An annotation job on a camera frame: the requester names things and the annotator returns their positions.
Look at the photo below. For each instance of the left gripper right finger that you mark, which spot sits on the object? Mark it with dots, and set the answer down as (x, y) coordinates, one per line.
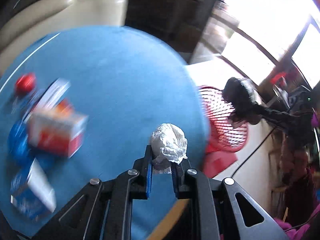
(219, 209)

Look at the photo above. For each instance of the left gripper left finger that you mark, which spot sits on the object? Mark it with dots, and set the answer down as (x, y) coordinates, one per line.
(102, 209)

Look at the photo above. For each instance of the blue and white toothpaste box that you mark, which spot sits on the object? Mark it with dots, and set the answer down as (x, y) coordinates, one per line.
(31, 193)

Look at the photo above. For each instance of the white paper ball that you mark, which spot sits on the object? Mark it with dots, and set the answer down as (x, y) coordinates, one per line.
(169, 146)

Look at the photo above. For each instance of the red mesh trash basket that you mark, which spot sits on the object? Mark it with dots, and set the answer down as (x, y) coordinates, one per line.
(224, 140)

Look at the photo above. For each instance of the red and white carton box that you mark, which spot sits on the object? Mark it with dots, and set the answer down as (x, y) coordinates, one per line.
(56, 133)

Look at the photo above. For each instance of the blue plastic bag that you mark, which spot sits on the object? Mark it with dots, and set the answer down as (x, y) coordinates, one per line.
(18, 148)

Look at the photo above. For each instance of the blue tablecloth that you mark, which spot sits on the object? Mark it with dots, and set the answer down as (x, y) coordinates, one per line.
(127, 82)

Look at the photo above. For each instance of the white and blue flat box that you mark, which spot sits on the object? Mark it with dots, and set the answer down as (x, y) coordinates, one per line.
(47, 98)

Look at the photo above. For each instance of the red round cap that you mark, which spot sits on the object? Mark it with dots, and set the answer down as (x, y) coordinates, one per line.
(25, 84)

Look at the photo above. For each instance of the cream leather sofa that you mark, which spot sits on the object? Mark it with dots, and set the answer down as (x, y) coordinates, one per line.
(47, 16)

